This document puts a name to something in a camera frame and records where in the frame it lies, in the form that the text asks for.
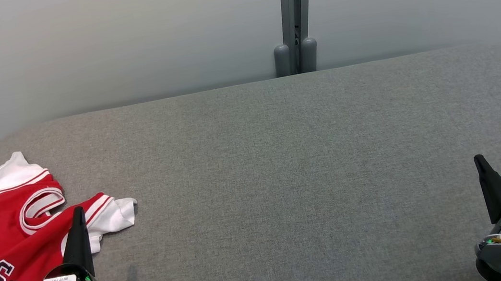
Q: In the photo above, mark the red Bulls basketball jersey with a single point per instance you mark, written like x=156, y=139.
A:
x=7, y=240

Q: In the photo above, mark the grey metal partition post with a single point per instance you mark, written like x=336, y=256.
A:
x=287, y=10

